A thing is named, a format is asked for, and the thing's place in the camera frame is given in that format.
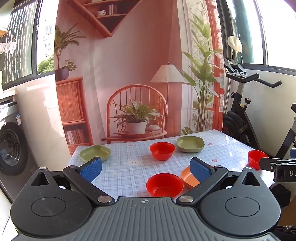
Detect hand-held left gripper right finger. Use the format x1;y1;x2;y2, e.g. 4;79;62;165
176;157;267;207

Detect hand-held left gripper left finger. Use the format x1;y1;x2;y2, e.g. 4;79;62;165
30;157;115;207

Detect small red bowl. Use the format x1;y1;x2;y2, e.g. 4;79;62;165
248;150;269;170

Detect green square plate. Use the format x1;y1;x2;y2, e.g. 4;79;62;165
79;146;111;163
176;136;205;153

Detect wide red bowl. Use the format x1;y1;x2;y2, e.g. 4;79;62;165
146;173;184;198

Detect orange bowl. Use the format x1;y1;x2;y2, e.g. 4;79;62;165
180;165;214;189

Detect blue plaid tablecloth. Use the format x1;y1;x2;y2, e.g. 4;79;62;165
68;129;276;200

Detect deep red bowl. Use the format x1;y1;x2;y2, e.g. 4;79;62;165
149;142;176;161

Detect black exercise bike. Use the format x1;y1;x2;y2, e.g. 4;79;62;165
222;58;296;158

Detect grey washing machine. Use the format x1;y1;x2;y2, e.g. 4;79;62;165
0;97;39;202

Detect printed room backdrop cloth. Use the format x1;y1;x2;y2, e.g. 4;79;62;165
54;0;225;156

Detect white cloth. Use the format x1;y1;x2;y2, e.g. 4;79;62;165
227;36;243;53

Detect black framed window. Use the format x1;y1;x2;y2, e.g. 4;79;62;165
0;0;56;91
218;0;296;71

